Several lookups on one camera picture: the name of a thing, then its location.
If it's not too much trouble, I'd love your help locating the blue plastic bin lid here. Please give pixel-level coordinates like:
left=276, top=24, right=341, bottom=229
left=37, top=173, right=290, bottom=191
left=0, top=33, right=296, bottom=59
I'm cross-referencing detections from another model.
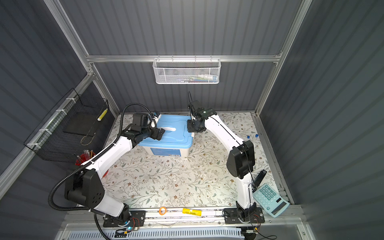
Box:
left=139, top=115, right=194, bottom=149

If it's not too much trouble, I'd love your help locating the white plastic storage bin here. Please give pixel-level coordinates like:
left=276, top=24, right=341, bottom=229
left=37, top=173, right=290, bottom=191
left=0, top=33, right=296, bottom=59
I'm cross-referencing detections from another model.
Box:
left=143, top=147, right=190, bottom=157

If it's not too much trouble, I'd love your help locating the teal calculator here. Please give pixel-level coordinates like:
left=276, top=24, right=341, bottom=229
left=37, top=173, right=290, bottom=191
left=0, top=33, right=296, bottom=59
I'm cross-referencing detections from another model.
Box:
left=253, top=184, right=290, bottom=218

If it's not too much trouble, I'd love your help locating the black stapler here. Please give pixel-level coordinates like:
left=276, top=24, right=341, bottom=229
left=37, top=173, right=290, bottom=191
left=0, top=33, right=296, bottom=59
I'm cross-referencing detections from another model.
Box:
left=252, top=170, right=267, bottom=193

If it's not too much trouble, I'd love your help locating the white wire wall basket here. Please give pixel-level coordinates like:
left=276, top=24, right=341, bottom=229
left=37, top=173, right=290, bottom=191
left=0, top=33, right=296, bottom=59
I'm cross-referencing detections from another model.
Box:
left=153, top=59, right=222, bottom=85

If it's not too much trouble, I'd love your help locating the yellow label tag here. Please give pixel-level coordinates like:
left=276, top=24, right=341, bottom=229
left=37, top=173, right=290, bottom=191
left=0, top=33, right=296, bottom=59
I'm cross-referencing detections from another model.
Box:
left=182, top=208, right=202, bottom=217

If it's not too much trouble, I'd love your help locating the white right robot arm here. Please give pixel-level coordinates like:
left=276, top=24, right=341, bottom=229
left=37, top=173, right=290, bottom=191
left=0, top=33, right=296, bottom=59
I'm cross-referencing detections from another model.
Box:
left=187, top=101, right=257, bottom=223

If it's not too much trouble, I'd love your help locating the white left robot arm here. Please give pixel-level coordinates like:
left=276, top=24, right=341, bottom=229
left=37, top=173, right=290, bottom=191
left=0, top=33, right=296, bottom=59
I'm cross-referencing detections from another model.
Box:
left=48, top=107, right=165, bottom=226

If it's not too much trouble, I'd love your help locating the red pencil cup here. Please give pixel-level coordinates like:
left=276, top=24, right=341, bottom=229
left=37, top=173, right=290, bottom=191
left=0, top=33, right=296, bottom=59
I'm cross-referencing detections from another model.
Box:
left=76, top=149, right=113, bottom=179

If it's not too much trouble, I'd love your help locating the black wire wall basket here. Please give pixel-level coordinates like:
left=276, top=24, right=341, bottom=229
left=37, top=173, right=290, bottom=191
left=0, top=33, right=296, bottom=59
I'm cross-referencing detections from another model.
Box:
left=24, top=85, right=115, bottom=164

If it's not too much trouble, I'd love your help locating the orange rubber band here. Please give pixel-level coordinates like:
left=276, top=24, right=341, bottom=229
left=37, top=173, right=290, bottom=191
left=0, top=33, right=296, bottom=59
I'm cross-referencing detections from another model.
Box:
left=159, top=207, right=167, bottom=216

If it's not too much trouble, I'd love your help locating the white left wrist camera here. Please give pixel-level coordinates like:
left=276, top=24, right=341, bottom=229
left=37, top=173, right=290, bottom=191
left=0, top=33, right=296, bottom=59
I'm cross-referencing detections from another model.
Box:
left=150, top=111, right=162, bottom=128

